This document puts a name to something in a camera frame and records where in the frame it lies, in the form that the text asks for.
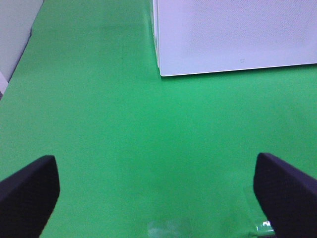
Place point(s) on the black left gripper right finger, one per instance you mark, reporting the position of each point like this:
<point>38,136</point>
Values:
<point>287,197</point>

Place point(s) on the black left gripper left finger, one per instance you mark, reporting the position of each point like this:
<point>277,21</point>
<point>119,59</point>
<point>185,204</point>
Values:
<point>28,198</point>

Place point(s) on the white microwave door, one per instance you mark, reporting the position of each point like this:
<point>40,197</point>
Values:
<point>204,36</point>

